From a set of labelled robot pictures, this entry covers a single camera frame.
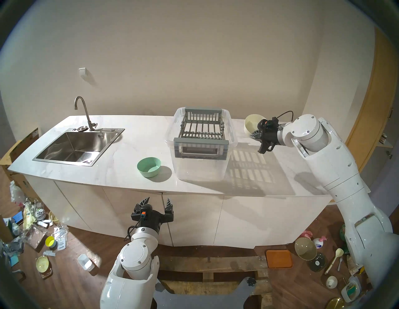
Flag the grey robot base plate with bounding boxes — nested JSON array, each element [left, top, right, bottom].
[[153, 277, 257, 309]]

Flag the white marble kitchen counter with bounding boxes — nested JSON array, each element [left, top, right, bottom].
[[8, 115, 371, 250]]

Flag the white plastic container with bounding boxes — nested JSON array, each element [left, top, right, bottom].
[[77, 254, 95, 272]]

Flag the clear plastic bag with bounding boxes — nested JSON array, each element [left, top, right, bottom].
[[25, 224, 47, 250]]

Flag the cream bowl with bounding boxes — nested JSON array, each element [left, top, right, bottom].
[[244, 114, 267, 138]]

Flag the dark glass lid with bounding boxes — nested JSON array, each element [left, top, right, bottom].
[[309, 252, 326, 272]]

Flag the grey dish drying rack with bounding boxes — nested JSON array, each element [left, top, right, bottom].
[[173, 108, 230, 160]]

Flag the yellow snack package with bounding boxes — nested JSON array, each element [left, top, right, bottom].
[[23, 202, 36, 229]]

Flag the clear bag with papers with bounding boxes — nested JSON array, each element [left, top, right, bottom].
[[53, 223, 69, 251]]

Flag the wooden pallet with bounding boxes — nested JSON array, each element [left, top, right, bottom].
[[142, 255, 272, 309]]

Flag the wooden door frame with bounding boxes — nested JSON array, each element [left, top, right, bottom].
[[340, 26, 396, 175]]

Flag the mint green bowl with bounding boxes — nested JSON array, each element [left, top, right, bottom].
[[137, 157, 162, 178]]

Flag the pale yellow bowl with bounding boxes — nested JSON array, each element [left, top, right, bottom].
[[35, 255, 53, 279]]

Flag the amber glass plate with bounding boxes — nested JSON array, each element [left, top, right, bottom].
[[294, 237, 317, 261]]

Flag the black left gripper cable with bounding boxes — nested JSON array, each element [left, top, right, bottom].
[[124, 218, 141, 242]]

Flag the curved steel faucet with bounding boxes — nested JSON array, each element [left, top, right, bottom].
[[74, 96, 103, 132]]

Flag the stainless steel sink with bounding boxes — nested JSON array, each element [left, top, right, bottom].
[[32, 128, 125, 167]]

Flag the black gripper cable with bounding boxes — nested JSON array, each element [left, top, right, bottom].
[[124, 218, 141, 242], [274, 111, 294, 125]]

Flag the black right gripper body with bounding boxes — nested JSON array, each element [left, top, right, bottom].
[[258, 117, 286, 154]]

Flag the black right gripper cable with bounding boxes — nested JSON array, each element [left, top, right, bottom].
[[274, 111, 294, 125]]

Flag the white container green sponge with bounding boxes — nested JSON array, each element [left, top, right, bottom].
[[341, 276, 362, 302]]

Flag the orange rectangular tray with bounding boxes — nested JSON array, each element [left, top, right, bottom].
[[266, 250, 293, 269]]

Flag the brown cardboard box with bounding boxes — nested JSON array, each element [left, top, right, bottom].
[[0, 127, 41, 200]]

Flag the white plastic bag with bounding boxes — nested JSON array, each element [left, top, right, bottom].
[[9, 181, 25, 204]]

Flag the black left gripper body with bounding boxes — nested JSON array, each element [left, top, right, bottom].
[[131, 205, 174, 233]]

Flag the clear plastic storage bin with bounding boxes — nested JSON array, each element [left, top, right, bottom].
[[165, 107, 238, 182]]

